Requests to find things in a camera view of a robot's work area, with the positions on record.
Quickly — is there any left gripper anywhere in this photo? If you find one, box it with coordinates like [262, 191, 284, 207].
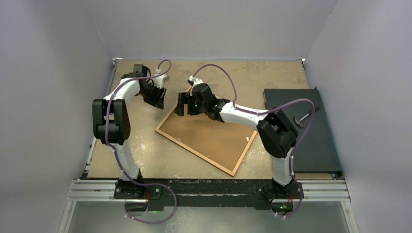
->
[138, 83, 166, 109]

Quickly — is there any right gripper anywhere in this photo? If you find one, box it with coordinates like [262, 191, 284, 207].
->
[175, 92, 208, 116]

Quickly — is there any wooden picture frame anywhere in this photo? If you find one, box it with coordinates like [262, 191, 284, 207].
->
[154, 91, 261, 178]

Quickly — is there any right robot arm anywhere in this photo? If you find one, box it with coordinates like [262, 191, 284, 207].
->
[174, 83, 298, 198]

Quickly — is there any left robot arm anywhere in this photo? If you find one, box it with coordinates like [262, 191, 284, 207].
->
[92, 64, 169, 199]

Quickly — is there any small hammer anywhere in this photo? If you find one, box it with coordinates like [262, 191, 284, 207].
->
[293, 110, 312, 128]

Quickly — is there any black mat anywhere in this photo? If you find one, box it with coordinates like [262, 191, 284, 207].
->
[263, 89, 343, 177]

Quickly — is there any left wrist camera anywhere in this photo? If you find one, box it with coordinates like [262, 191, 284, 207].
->
[152, 68, 170, 89]

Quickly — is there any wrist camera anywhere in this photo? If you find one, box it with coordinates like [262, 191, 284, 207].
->
[152, 68, 170, 89]
[188, 75, 204, 96]

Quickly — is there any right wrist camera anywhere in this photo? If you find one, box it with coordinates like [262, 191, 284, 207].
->
[188, 75, 204, 96]

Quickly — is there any aluminium rail frame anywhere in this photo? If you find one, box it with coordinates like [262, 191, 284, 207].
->
[56, 58, 360, 233]

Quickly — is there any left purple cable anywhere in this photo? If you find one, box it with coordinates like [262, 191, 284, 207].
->
[104, 59, 178, 225]

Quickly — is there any purple cable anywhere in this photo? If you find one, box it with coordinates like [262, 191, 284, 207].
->
[104, 59, 178, 225]
[189, 64, 316, 219]

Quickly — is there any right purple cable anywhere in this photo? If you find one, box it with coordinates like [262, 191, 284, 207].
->
[189, 64, 316, 219]

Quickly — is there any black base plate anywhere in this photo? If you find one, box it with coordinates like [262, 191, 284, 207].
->
[113, 178, 304, 212]

